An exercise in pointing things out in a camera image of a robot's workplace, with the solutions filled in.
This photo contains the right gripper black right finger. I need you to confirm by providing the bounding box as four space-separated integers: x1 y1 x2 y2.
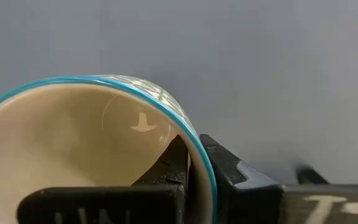
199 133 358 224

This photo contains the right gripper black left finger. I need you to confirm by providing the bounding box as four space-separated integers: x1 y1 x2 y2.
16 134 190 224

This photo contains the teal rimmed patterned mug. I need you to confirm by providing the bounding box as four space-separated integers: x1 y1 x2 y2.
0 74 219 224

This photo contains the blue-grey table mat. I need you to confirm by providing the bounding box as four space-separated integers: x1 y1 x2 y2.
0 0 358 187

